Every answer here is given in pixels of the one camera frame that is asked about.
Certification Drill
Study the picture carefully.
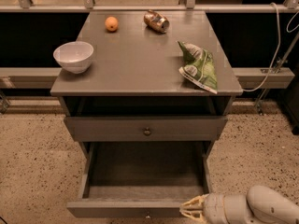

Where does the green chip bag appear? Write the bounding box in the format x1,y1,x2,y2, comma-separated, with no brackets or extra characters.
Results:
178,41,218,94

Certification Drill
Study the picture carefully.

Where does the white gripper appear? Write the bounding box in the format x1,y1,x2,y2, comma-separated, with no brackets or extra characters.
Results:
180,193,258,224

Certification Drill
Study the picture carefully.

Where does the orange fruit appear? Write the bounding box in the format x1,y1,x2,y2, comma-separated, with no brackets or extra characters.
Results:
105,16,119,32

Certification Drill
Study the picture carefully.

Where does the grey top drawer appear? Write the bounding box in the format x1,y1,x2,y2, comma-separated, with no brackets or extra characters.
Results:
64,116,227,142

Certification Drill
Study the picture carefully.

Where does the grey wooden cabinet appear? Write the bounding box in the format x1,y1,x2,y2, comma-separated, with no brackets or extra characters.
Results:
50,9,244,161

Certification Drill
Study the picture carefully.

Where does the crushed metal soda can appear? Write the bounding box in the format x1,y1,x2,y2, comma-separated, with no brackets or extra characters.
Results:
144,10,170,33

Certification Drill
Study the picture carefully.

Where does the grey drawer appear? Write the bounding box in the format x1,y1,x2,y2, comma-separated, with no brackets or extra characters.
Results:
64,116,227,142
67,142,212,218

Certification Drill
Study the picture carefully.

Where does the white ceramic bowl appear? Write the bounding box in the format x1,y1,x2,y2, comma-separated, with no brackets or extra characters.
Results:
53,41,94,74

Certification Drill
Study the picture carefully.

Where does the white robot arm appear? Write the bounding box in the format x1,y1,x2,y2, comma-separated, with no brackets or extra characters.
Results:
179,185,299,224

